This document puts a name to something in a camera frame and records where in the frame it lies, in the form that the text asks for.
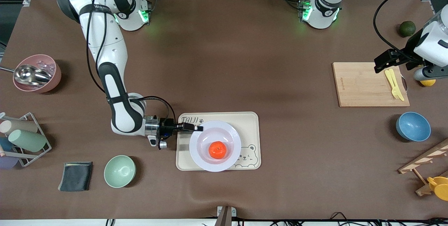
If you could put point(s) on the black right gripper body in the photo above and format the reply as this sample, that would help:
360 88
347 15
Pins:
167 127

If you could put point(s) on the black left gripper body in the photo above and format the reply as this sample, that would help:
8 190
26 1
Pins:
408 53

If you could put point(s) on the white round plate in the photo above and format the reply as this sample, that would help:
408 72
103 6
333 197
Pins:
204 156

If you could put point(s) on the orange mandarin fruit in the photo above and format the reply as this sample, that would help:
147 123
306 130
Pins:
217 150

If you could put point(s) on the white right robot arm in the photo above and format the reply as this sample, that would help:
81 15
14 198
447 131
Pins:
105 44

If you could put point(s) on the yellow plastic fork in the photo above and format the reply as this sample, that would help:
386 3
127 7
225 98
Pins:
387 75
392 73

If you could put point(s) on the dark green avocado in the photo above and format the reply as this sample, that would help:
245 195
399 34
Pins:
407 29

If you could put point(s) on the wooden cutting board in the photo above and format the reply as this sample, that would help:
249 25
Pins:
360 86

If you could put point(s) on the yellow lemon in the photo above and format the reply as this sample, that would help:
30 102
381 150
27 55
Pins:
427 83

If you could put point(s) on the cream bear print tray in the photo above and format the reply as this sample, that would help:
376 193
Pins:
250 124

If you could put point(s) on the mint green bowl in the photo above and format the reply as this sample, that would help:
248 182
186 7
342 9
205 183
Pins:
119 171

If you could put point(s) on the blue bowl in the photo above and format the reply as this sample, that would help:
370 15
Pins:
413 128

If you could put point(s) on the wooden drying rack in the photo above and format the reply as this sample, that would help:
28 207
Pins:
425 157

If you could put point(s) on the dark grey folded cloth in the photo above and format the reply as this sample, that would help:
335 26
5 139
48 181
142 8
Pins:
75 177

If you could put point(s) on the pink bowl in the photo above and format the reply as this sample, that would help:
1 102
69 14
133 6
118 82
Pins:
52 79

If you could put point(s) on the yellow mug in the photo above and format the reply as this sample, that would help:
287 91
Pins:
440 188

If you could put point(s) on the clear ice cubes pile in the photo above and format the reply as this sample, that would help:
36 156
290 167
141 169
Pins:
47 64

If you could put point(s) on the green plastic cup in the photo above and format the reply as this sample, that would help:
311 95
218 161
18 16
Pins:
28 140

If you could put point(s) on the beige plastic cup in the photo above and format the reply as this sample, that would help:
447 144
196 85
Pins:
21 126

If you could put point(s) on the metal scoop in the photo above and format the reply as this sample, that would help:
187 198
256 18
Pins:
29 75

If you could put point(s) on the dark blue plastic cup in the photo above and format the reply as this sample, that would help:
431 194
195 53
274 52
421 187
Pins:
5 144

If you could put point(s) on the purple plastic cup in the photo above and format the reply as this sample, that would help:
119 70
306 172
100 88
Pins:
7 162

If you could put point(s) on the metal table edge bracket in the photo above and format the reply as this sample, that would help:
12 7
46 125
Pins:
225 215

